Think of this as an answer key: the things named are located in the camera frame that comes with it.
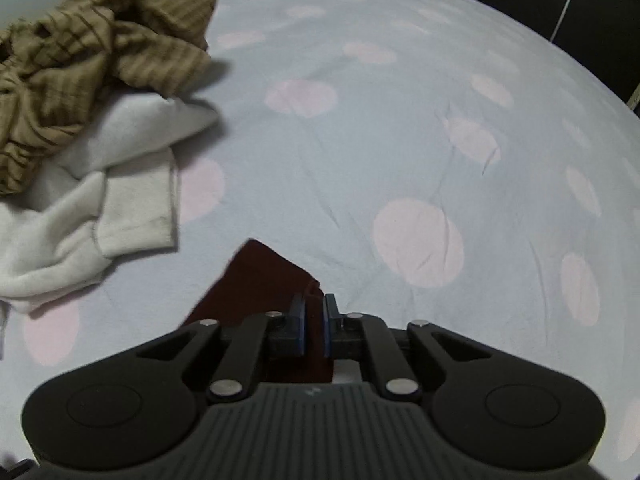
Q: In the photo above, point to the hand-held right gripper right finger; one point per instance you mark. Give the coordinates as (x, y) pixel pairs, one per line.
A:
(329, 332)

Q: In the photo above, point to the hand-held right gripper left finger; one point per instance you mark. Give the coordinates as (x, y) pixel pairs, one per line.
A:
(299, 332)

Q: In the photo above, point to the dark maroon pants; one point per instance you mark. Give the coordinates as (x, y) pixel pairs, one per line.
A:
(260, 280)

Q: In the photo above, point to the polka dot bed sheet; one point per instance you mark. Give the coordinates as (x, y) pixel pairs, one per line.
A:
(400, 135)

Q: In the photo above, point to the white fleece garment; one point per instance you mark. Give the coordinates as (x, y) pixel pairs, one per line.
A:
(125, 195)

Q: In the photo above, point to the brown striped garment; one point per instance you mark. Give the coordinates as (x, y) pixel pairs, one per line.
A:
(75, 60)

